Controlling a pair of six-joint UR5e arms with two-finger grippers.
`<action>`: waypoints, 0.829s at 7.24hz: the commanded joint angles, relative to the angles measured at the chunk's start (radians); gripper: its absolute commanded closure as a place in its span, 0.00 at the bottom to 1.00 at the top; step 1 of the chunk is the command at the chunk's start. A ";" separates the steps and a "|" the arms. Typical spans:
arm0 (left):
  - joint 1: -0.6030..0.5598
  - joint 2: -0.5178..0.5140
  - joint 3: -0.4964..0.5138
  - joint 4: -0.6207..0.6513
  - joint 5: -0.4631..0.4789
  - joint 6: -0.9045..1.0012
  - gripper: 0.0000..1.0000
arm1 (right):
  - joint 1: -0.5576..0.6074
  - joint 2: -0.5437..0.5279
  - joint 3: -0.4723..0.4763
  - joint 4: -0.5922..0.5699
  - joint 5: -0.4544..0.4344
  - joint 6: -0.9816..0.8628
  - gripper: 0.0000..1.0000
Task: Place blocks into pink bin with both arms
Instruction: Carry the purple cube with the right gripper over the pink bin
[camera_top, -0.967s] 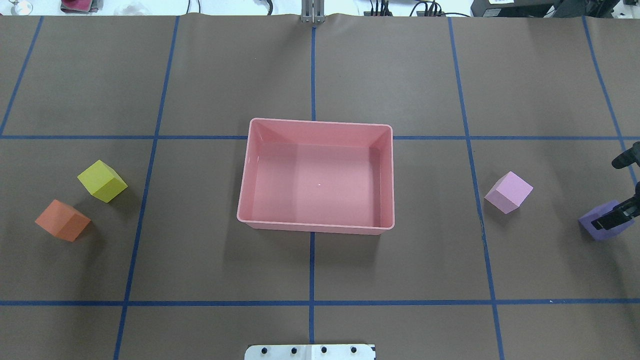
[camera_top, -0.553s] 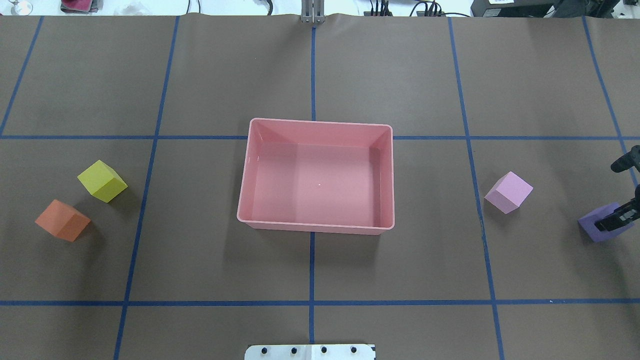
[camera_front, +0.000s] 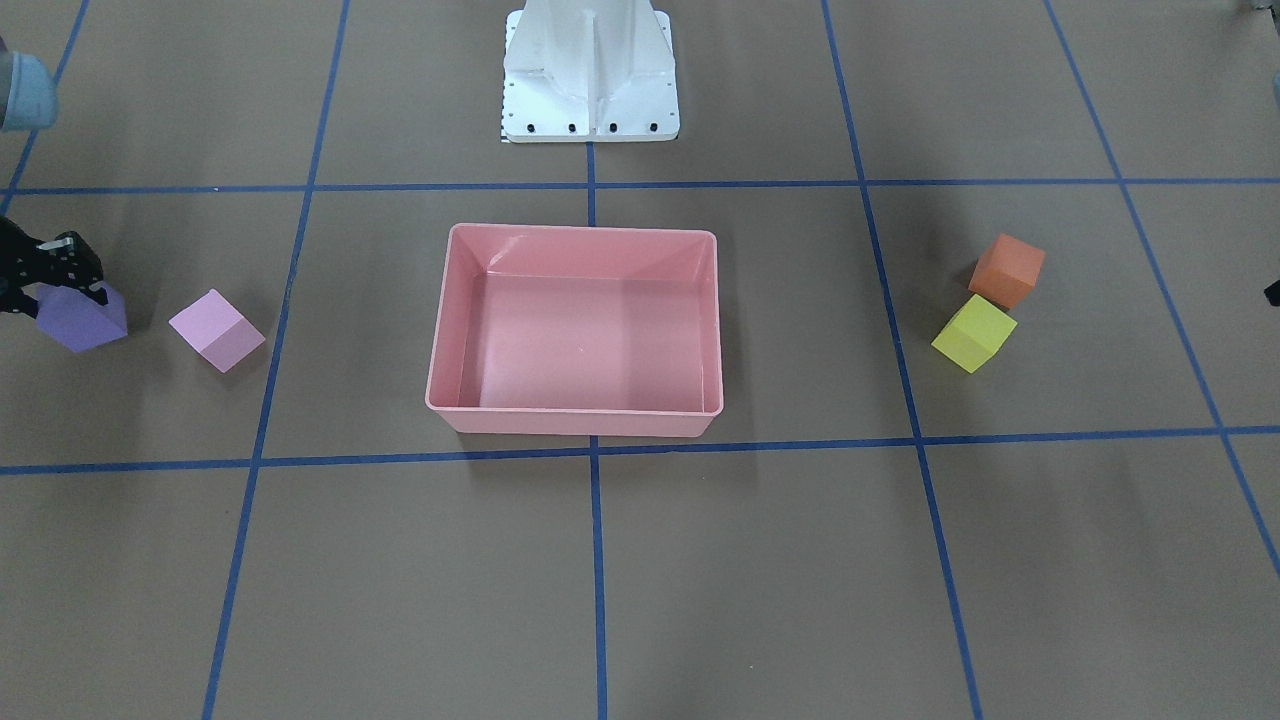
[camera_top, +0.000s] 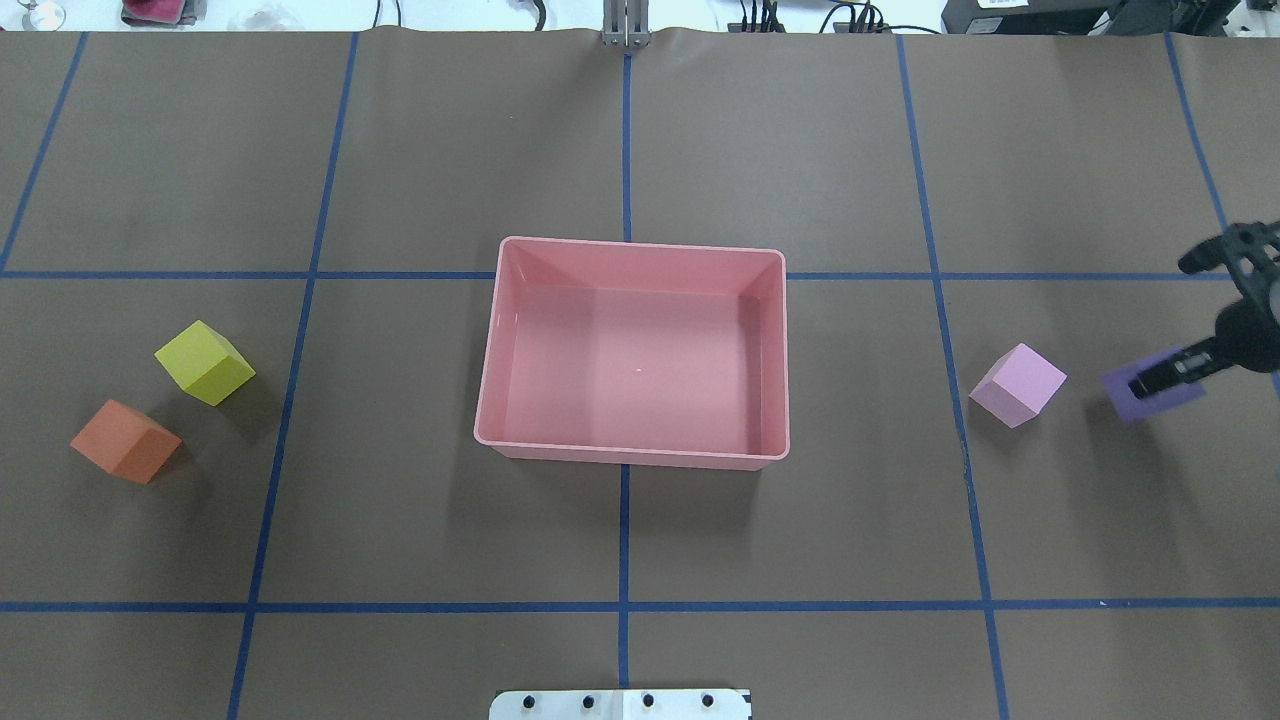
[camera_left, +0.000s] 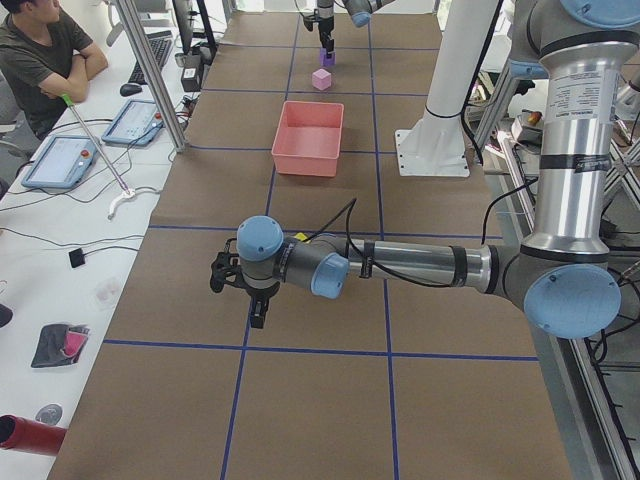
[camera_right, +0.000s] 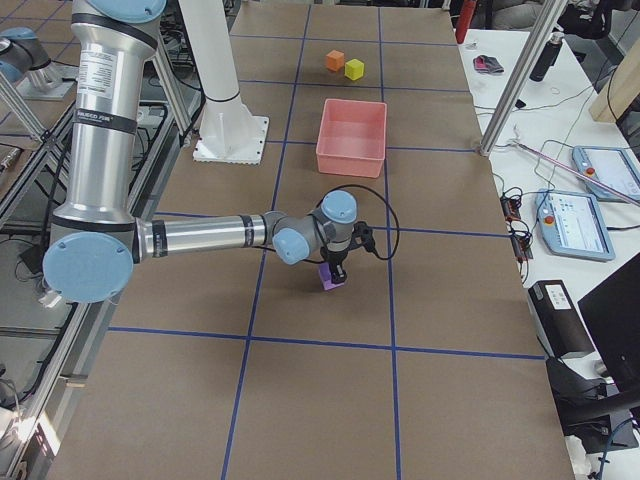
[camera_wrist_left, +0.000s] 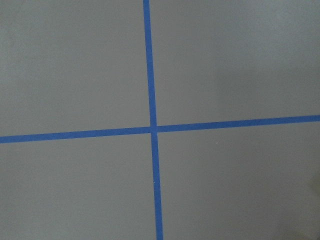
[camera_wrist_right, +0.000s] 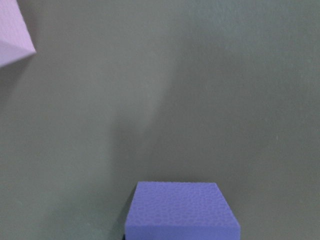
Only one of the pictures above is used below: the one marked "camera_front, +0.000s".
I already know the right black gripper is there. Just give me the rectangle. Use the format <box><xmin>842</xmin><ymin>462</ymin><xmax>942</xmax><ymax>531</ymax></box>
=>
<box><xmin>0</xmin><ymin>220</ymin><xmax>109</xmax><ymax>316</ymax></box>

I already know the purple foam block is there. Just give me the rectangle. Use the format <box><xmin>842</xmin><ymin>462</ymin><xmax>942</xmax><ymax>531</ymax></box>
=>
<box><xmin>36</xmin><ymin>283</ymin><xmax>128</xmax><ymax>354</ymax></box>

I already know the pink foam block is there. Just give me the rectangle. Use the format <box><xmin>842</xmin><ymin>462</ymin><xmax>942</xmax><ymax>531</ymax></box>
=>
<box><xmin>169</xmin><ymin>290</ymin><xmax>265</xmax><ymax>374</ymax></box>

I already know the orange foam block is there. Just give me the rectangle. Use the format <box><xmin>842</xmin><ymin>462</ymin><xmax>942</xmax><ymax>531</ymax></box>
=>
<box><xmin>968</xmin><ymin>233</ymin><xmax>1047</xmax><ymax>310</ymax></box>

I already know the pink plastic bin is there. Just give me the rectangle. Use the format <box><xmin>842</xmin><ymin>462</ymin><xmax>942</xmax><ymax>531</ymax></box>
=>
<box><xmin>424</xmin><ymin>223</ymin><xmax>724</xmax><ymax>438</ymax></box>

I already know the yellow foam block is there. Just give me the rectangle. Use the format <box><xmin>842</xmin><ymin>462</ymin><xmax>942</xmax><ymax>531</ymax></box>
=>
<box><xmin>931</xmin><ymin>293</ymin><xmax>1018</xmax><ymax>374</ymax></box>

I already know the brown paper table cover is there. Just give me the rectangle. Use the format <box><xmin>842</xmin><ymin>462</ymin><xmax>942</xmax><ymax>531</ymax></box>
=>
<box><xmin>3</xmin><ymin>1</ymin><xmax>1277</xmax><ymax>719</ymax></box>

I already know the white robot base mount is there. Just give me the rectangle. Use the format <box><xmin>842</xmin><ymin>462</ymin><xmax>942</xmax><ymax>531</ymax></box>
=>
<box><xmin>500</xmin><ymin>1</ymin><xmax>681</xmax><ymax>143</ymax></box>

